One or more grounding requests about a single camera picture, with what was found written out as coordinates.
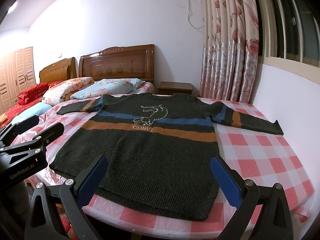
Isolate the dark striped knit sweater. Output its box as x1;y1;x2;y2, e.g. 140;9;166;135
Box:
50;93;283;221

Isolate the dark wooden headboard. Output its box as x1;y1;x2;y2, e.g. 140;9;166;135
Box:
79;44;155;83

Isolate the light blue blanket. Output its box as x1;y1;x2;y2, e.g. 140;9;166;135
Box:
11;102;52;125

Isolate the white power cable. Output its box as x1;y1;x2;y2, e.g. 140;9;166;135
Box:
186;0;205;34

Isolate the wooden nightstand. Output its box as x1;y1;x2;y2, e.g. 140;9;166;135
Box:
157;81;199;96

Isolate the light blue floral pillow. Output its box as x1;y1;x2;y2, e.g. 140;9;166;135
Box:
71;78;145;100

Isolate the light wooden headboard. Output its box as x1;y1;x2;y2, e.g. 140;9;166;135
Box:
39;57;77;83

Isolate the window with white bars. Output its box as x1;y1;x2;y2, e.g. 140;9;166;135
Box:
258;0;319;84

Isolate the light wooden wardrobe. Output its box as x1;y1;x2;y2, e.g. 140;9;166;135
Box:
0;47;36;114

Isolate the orange floral pillow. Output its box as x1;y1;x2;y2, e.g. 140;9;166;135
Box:
42;77;94;106

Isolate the red quilt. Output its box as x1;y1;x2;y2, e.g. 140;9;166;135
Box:
1;81;62;128

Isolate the pink floral curtain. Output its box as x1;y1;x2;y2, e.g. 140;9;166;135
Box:
200;0;259;103

